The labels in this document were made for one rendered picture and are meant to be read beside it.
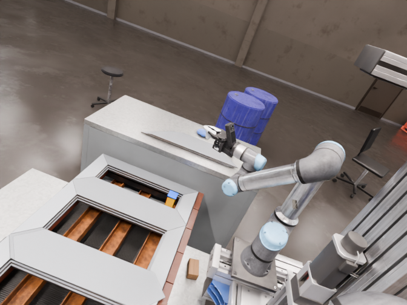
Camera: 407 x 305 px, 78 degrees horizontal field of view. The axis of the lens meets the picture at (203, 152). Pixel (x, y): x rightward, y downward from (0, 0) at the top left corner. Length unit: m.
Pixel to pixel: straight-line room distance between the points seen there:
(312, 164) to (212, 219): 1.19
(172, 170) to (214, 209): 0.44
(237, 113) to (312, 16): 7.79
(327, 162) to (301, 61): 10.23
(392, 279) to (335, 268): 0.14
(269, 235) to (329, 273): 0.33
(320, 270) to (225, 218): 1.16
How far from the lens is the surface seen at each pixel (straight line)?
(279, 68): 11.09
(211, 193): 1.86
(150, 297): 1.31
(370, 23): 11.62
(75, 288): 1.33
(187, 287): 1.58
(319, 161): 1.00
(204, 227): 2.10
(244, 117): 3.71
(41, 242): 1.45
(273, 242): 1.17
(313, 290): 1.00
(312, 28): 11.08
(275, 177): 1.04
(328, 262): 0.92
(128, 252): 1.78
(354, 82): 11.87
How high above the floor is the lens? 2.01
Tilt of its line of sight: 31 degrees down
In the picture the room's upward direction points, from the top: 21 degrees clockwise
